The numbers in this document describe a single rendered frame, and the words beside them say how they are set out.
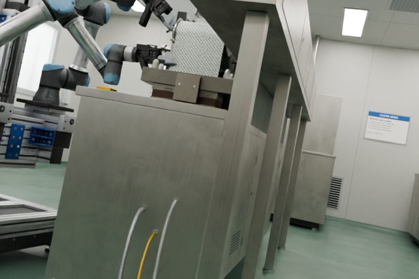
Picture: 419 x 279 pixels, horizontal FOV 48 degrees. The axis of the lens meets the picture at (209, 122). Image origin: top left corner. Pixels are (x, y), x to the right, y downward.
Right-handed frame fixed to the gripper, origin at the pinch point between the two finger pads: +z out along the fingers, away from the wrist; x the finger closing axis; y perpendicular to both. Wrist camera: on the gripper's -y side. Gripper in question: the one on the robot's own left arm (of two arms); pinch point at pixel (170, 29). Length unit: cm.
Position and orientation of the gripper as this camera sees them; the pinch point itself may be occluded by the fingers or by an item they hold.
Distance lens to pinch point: 229.0
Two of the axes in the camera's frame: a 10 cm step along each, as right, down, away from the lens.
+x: 2.4, 1.0, 9.7
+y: 7.5, -6.4, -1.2
